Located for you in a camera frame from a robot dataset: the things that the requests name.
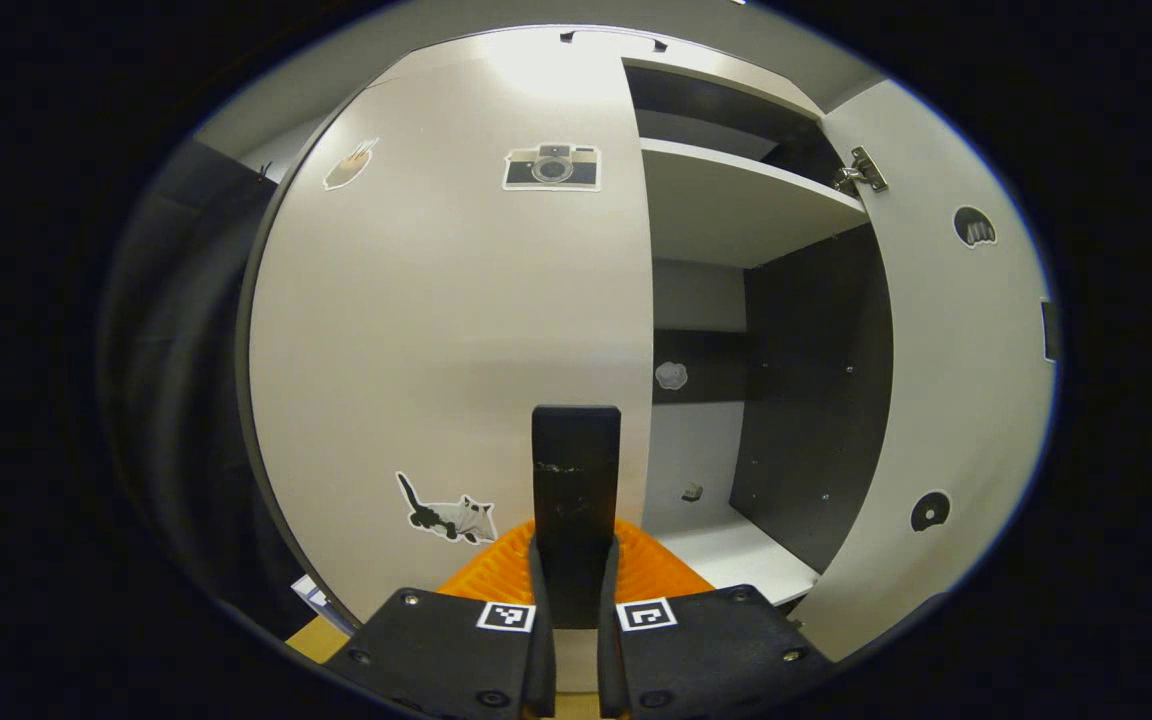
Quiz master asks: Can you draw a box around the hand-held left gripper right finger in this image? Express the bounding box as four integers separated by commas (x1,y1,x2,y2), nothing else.
596,520,837,720

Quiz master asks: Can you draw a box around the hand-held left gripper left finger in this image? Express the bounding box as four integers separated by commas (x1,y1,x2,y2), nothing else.
324,520,557,720

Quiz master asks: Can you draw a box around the camera sticker shoe cabinet door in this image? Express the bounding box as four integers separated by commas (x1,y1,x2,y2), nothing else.
248,55,655,631

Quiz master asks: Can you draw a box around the headphone sticker shoe cabinet door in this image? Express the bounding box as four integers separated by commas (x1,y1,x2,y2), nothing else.
796,78,1059,663

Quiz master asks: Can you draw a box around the beige double-door shoe cabinet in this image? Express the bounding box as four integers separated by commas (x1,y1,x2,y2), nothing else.
236,25,897,641

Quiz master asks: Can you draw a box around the silver door hinge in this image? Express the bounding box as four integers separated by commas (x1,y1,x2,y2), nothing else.
833,147,889,197

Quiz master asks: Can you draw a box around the black backdrop cloth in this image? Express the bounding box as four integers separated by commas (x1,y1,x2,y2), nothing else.
96,140,287,641

